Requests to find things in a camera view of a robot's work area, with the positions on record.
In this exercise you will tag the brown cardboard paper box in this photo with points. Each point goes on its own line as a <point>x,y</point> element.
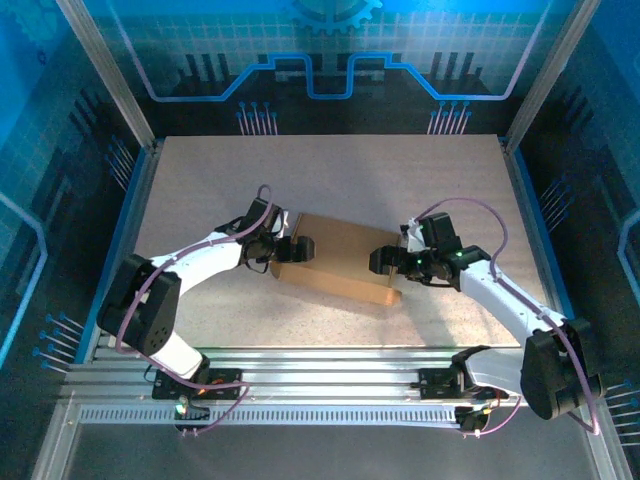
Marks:
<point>340,260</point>

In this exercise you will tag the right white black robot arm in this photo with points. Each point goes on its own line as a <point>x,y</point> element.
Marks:
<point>500,295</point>

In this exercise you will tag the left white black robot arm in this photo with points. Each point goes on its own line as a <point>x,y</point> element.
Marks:
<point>200,260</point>

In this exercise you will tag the blue table edge strip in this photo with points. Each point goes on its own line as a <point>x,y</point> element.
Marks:
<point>110,270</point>
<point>542,230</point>

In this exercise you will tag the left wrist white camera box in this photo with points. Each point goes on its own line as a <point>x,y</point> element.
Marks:
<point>282,222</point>

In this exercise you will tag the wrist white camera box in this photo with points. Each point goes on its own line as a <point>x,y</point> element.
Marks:
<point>413,237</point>
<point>282,222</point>

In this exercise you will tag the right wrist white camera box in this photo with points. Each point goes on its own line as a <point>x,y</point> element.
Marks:
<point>413,237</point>

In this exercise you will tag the aluminium rail frame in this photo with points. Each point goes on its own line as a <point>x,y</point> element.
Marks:
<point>325,370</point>

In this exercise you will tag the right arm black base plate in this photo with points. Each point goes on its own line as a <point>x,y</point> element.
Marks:
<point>435,382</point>

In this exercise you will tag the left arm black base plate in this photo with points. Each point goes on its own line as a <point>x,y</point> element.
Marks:
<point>222,381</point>

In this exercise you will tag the aluminium corner post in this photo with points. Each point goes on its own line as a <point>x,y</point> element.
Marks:
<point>550,75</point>
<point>115,85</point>

